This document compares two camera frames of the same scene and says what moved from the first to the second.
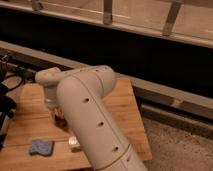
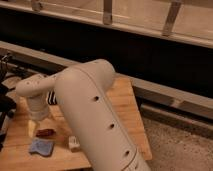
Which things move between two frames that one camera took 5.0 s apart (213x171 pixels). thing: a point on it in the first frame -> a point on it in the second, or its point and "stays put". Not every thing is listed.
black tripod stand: (7, 111) stays put
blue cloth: (44, 147) stays put
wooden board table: (36, 142) stays put
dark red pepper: (60, 121) -> (45, 133)
